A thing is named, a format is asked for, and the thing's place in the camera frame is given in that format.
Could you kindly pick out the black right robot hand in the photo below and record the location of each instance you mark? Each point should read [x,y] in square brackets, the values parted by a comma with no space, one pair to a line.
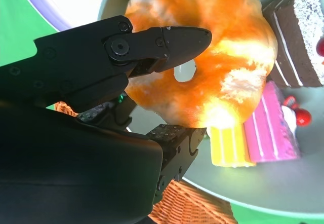
[63,158]

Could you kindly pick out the yellow cake piece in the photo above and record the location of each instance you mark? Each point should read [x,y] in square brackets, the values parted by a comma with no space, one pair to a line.
[227,148]

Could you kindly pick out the grey round bowl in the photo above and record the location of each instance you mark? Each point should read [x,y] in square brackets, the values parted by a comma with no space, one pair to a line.
[265,183]

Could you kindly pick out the magenta striped cake slice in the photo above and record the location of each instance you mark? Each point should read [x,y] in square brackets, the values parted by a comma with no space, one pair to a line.
[268,132]

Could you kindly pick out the orange white pumpkin bread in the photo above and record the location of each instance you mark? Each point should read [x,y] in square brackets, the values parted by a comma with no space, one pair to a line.
[227,31]

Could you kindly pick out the chocolate striped cake slice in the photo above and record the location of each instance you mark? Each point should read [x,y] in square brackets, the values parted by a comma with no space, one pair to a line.
[291,44]

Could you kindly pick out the orange wicker basket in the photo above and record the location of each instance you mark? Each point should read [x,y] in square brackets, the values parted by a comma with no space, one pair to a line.
[187,206]

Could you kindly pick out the white round plate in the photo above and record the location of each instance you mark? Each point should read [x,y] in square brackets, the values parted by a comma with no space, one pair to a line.
[58,6]

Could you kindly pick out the green tablecloth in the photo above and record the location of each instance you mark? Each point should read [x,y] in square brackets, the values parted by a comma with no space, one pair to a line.
[15,18]

